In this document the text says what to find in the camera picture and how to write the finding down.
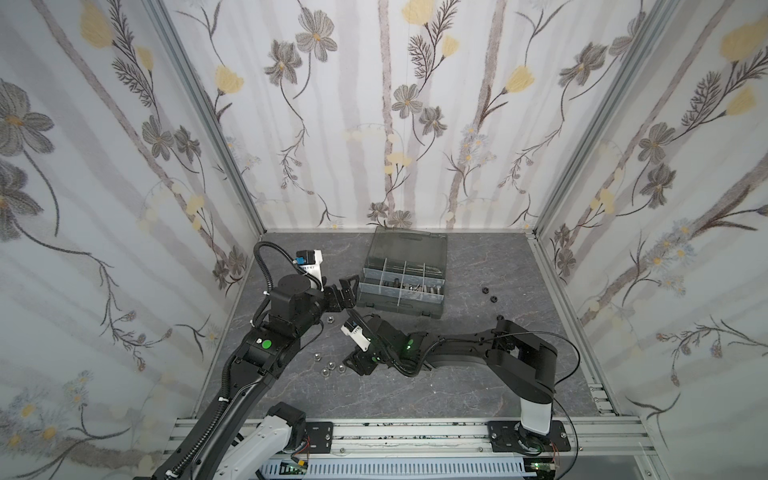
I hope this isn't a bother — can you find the silver nut cluster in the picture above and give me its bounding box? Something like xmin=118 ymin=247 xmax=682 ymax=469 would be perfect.
xmin=312 ymin=352 xmax=347 ymax=378

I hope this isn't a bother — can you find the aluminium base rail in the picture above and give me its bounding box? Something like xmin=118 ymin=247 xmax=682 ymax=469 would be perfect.
xmin=161 ymin=416 xmax=655 ymax=460

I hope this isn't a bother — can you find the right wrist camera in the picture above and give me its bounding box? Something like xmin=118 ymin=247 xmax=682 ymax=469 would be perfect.
xmin=341 ymin=321 xmax=371 ymax=352

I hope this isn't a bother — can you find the white slotted cable duct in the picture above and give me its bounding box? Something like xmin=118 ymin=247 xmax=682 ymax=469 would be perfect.
xmin=260 ymin=458 xmax=536 ymax=479

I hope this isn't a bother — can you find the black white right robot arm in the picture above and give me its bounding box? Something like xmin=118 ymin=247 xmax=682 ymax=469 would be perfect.
xmin=341 ymin=310 xmax=558 ymax=456

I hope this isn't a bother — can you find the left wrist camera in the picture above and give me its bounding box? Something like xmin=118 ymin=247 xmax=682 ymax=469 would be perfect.
xmin=294 ymin=249 xmax=324 ymax=291

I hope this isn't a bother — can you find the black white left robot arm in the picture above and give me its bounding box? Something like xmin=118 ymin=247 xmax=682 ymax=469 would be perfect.
xmin=147 ymin=241 xmax=360 ymax=479

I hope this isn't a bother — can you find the green compartment organizer box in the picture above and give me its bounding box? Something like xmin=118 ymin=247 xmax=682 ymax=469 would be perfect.
xmin=357 ymin=226 xmax=448 ymax=319

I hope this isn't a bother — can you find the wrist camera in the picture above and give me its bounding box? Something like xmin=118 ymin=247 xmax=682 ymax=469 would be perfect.
xmin=341 ymin=321 xmax=371 ymax=352
xmin=294 ymin=249 xmax=324 ymax=291

